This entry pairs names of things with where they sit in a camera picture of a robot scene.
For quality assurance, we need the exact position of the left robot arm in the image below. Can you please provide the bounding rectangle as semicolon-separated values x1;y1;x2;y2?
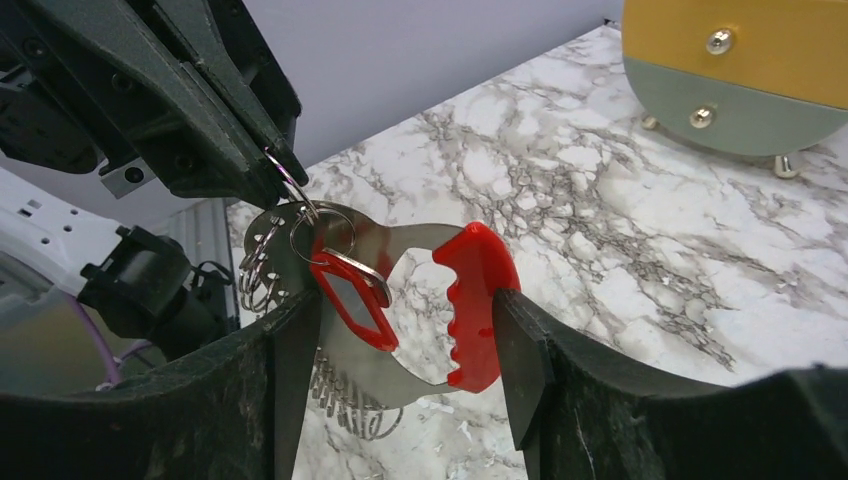
1;1;308;360

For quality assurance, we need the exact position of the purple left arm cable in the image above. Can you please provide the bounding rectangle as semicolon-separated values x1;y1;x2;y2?
62;291;160;389

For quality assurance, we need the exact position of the small metal split ring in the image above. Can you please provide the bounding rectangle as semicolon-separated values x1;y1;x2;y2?
263;146;357;268

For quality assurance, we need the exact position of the striped cylindrical drawer cabinet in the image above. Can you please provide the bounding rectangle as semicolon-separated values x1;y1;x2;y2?
621;0;847;178

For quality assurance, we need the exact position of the red plastic key tag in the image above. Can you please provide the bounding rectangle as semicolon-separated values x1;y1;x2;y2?
309;250;399;352

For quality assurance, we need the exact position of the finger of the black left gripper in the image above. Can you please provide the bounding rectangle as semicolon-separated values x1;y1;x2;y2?
19;1;282;208
153;1;308;186

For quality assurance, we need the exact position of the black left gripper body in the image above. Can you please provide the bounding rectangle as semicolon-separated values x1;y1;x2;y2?
1;1;157;198

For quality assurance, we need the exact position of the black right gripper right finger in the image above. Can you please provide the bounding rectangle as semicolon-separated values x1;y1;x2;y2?
493;289;847;479

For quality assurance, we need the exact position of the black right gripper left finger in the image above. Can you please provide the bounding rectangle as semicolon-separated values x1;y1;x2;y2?
1;290;321;479

